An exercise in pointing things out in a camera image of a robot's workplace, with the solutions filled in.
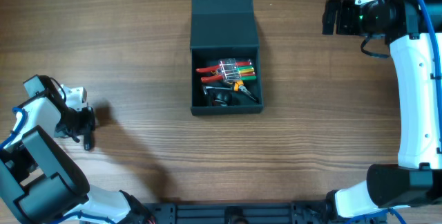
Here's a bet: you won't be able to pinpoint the dark green box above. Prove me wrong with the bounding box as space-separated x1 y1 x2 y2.
190 0 263 115

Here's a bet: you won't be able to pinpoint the black orange needle-nose pliers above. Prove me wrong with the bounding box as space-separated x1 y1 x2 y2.
206 68 258 102

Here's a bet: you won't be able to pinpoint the red handled pruning shears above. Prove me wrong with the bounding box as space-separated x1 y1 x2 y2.
195 64 224 84

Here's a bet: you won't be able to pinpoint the chrome socket wrench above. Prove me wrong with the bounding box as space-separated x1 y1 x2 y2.
202 85 232 95

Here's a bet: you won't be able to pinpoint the black tape measure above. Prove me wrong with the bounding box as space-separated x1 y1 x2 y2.
211 91 233 106

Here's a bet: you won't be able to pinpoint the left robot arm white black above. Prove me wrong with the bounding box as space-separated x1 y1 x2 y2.
1 75 156 223

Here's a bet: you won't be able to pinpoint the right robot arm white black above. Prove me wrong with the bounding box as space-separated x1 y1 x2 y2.
323 0 441 223

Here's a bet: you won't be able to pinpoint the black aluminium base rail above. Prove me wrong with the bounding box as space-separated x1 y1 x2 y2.
144 200 349 224

